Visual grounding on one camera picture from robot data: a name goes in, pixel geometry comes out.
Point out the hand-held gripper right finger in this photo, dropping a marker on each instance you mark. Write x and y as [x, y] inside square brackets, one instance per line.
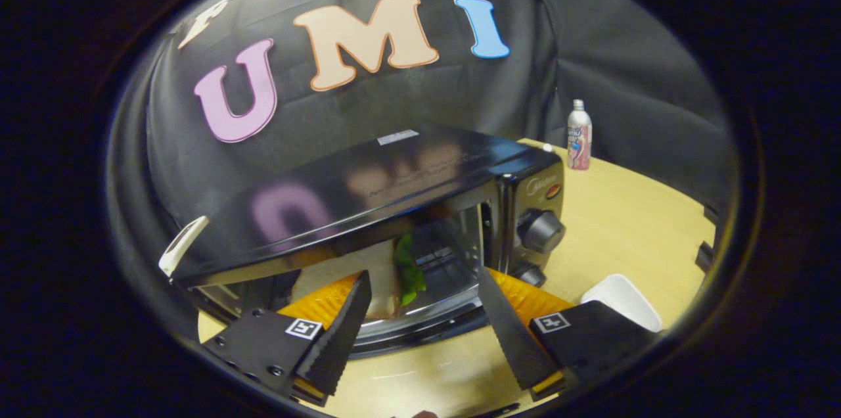
[516, 339]

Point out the black backdrop cloth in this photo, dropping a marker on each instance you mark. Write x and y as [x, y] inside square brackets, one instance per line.
[631, 56]

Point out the white pop-up toaster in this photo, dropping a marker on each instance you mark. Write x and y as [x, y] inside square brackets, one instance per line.
[181, 247]

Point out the black toaster oven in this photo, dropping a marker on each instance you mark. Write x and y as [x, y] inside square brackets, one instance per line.
[368, 188]

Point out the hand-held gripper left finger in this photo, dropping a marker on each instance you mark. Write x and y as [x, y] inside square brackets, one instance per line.
[338, 332]

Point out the sandwich with green lettuce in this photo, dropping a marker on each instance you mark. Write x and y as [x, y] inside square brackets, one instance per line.
[374, 270]

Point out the white rectangular dish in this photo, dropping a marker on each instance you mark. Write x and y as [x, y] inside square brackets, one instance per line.
[621, 296]

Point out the white and pink bottle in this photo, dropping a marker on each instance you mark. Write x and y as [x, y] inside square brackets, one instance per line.
[579, 139]

